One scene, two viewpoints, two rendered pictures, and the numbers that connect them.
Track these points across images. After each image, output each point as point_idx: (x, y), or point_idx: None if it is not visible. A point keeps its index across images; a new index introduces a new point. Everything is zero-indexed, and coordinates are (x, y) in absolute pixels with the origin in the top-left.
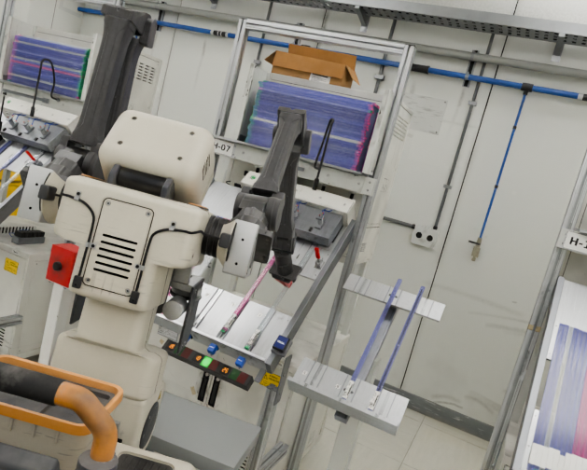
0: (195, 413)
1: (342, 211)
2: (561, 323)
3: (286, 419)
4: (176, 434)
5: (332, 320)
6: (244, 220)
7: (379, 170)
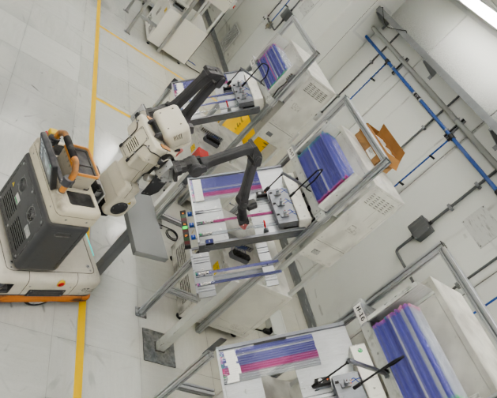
0: (154, 234)
1: (299, 218)
2: (313, 335)
3: None
4: (137, 229)
5: None
6: (175, 162)
7: (329, 211)
